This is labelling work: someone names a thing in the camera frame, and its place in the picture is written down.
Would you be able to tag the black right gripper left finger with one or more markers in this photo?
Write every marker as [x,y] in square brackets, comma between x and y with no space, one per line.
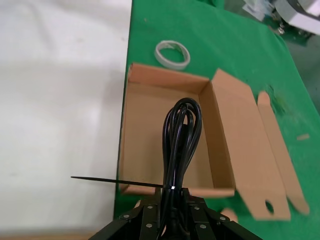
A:
[147,220]

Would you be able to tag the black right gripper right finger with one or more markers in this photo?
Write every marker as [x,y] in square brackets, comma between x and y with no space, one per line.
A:
[200,220]

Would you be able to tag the thin wooden stick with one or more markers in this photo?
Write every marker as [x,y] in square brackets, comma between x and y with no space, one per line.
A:
[303,137]

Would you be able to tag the white tape roll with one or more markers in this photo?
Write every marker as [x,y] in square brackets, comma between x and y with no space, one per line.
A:
[172,65]

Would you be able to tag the silver binder clip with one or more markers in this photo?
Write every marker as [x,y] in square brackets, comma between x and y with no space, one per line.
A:
[281,28]

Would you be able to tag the white cart platform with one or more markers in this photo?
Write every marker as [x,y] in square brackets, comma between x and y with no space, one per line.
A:
[305,17]

